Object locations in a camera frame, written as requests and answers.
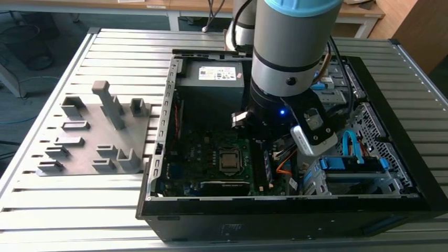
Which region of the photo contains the silver power supply unit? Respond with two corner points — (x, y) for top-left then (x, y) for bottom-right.
(176, 61), (246, 124)

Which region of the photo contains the silver CPU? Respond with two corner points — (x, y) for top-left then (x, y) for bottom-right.
(220, 151), (242, 170)

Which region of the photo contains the CPU socket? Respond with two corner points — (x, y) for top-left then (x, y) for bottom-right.
(216, 148), (246, 174)

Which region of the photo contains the silver metal disk bay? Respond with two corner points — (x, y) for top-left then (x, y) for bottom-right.
(311, 61), (367, 119)

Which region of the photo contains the green motherboard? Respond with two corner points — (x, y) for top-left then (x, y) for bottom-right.
(159, 130), (299, 197)

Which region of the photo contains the hard disk in blue carrier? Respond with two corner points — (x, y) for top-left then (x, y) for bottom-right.
(320, 155), (390, 175)

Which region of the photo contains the black graphics card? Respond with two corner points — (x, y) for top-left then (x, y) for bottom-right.
(199, 179), (252, 197)

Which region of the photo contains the silver lower disk bay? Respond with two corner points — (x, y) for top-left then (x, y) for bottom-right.
(303, 156), (403, 196)

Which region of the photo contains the black open PC case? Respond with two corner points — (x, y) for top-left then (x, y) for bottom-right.
(135, 48), (448, 242)

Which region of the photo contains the grey plastic parts rack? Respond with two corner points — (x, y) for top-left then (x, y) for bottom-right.
(35, 80), (154, 177)

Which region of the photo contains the brown wooden cabinet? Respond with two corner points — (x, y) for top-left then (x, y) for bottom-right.
(367, 0), (448, 77)

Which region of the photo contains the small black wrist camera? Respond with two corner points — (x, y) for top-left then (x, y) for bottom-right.
(231, 111), (251, 130)

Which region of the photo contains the black camera bracket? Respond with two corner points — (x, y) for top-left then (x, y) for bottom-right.
(279, 91), (334, 144)

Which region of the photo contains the orange data wire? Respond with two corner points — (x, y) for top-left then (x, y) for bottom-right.
(276, 156), (299, 174)

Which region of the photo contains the black camera cable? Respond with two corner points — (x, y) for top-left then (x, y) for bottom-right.
(328, 39), (356, 120)

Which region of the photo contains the blue data wire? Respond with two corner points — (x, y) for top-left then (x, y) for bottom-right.
(342, 130), (366, 163)

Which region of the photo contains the black hanging cable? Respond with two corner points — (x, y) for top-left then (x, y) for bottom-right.
(202, 0), (226, 34)

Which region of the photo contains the wooden desk white frame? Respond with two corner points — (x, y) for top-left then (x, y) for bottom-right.
(0, 0), (386, 39)

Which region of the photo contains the blue floor cable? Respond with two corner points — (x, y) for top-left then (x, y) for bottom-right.
(0, 115), (47, 125)

